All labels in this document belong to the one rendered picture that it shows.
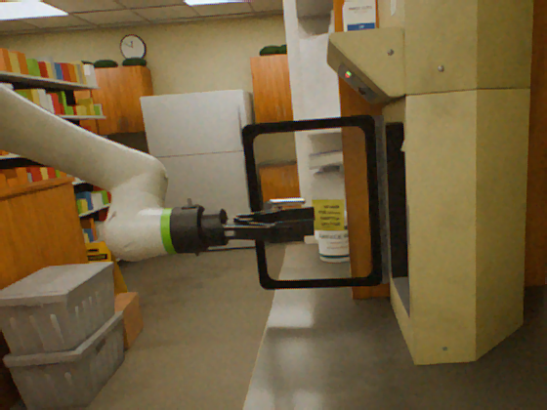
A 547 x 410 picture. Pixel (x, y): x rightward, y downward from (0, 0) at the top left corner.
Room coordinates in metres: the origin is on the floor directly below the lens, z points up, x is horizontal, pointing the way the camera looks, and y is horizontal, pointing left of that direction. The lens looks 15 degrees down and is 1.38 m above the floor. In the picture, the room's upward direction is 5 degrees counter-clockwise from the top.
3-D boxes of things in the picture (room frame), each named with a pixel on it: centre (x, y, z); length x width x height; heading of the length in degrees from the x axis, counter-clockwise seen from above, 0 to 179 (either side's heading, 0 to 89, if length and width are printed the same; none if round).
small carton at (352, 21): (0.93, -0.09, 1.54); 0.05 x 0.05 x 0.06; 1
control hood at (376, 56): (0.97, -0.09, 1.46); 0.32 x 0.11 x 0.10; 179
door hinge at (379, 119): (1.12, -0.15, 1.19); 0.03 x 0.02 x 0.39; 179
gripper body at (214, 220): (0.96, 0.18, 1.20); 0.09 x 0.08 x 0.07; 89
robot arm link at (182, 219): (0.96, 0.25, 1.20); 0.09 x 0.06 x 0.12; 179
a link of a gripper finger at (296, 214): (1.02, 0.05, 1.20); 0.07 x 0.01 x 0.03; 89
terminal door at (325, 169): (1.14, 0.01, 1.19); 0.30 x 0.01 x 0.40; 82
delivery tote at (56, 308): (2.65, 1.49, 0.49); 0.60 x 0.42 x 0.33; 179
